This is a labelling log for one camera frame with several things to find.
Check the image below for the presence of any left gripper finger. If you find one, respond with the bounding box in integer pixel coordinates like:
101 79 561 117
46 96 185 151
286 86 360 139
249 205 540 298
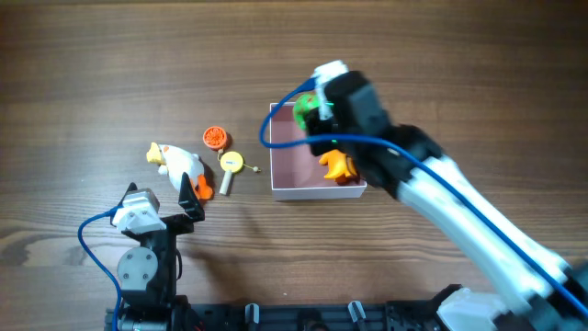
178 172 205 222
110 182 137 225

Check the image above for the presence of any white duck toy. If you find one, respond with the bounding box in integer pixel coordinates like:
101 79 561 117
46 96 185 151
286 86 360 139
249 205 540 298
146 143 213 200

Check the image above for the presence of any green patterned ball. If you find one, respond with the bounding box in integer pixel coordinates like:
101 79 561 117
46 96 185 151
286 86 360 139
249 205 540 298
292 93 320 131

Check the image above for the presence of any yellow rattle drum toy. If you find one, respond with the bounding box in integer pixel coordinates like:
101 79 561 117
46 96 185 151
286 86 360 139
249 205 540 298
218 149 261 196

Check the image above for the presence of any orange dinosaur toy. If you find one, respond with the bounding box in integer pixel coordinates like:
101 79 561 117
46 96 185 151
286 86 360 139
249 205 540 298
319 149 359 185

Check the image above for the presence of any orange round slice toy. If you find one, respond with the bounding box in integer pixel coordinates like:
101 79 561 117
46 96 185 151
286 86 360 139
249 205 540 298
202 126 229 151

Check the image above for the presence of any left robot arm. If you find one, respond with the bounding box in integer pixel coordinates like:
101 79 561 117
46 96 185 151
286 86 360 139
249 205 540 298
104 173 206 331

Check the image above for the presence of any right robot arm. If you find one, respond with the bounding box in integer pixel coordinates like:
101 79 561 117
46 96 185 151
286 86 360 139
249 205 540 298
305 62 587 330

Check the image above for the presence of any white cardboard box pink inside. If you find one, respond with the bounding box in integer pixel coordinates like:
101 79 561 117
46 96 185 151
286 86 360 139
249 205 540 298
267 102 367 200

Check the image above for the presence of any left blue cable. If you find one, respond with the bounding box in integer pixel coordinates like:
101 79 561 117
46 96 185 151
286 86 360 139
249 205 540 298
76 206 123 331

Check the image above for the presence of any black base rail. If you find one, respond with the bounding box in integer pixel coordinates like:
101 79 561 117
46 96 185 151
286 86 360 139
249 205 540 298
117 301 444 331

